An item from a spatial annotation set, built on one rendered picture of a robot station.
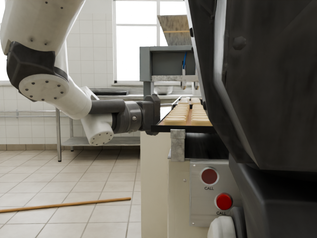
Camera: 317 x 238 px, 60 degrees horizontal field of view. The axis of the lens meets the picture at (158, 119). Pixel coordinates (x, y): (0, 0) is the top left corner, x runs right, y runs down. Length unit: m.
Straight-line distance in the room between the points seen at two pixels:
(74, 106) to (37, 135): 4.14
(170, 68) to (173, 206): 0.85
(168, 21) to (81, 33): 3.27
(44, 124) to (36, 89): 4.20
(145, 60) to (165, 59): 0.12
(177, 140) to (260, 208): 0.37
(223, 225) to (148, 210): 1.12
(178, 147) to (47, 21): 0.33
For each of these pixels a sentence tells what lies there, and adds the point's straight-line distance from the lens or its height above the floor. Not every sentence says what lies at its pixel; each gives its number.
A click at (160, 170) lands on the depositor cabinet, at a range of 1.34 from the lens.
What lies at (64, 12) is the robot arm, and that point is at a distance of 0.40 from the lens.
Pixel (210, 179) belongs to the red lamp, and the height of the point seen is 0.81.
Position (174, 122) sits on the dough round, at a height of 0.92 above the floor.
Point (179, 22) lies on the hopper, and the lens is 1.34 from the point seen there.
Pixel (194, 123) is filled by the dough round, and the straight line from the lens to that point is 0.59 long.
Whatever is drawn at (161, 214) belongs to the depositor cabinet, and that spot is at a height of 0.38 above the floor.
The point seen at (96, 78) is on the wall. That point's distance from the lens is 4.42.
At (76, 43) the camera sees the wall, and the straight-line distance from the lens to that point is 4.53.
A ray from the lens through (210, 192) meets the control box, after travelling 0.60.
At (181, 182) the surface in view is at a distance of 0.62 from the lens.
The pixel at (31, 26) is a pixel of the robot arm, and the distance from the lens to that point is 0.42.
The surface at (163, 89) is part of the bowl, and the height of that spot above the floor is 0.95.
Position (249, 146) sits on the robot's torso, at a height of 0.96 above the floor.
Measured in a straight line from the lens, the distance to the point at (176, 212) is 0.65.
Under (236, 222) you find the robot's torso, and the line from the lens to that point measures 0.32.
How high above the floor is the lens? 0.99
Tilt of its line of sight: 7 degrees down
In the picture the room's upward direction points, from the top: straight up
